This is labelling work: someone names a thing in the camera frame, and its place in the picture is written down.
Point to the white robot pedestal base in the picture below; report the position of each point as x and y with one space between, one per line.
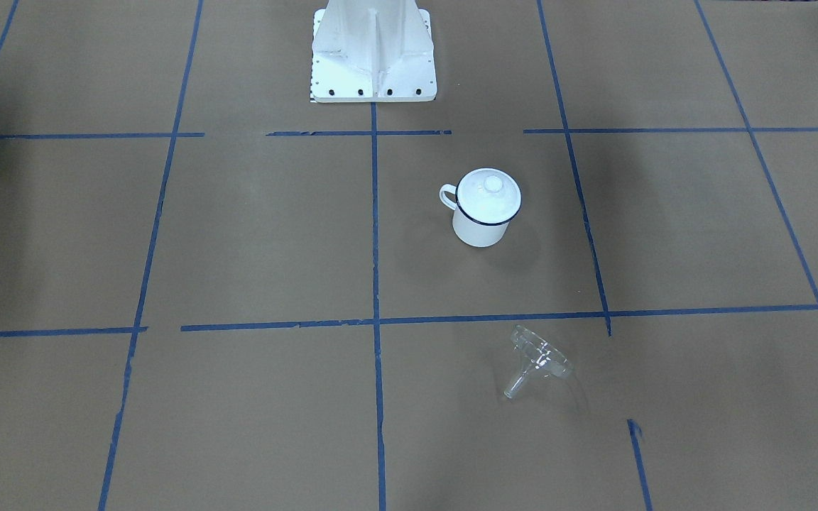
365 51

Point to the white ceramic lid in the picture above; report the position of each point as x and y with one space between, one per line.
489 196

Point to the clear glass funnel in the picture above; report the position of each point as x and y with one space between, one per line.
537 358

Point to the white enamel mug blue rim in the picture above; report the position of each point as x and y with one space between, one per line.
472 233

